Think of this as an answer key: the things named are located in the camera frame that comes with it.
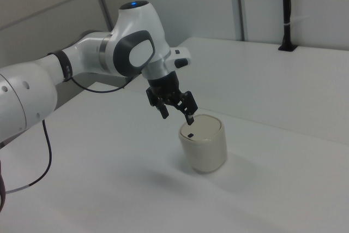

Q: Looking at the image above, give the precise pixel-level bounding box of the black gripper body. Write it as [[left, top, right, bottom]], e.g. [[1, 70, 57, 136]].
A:
[[147, 70, 182, 99]]

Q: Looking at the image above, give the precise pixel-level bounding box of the black cable strap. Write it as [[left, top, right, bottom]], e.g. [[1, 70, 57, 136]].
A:
[[53, 49, 73, 82]]

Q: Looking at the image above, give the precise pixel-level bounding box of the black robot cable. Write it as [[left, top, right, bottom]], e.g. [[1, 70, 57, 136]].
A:
[[0, 76, 134, 194]]

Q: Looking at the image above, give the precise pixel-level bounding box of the cream trash can lid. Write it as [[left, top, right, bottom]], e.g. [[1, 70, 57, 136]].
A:
[[180, 115, 221, 144]]

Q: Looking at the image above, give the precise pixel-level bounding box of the grey partition post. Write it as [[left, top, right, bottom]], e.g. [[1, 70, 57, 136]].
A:
[[234, 0, 249, 41]]

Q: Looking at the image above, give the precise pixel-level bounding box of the small cream trash can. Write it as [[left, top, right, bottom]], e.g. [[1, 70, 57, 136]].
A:
[[178, 113, 228, 174]]

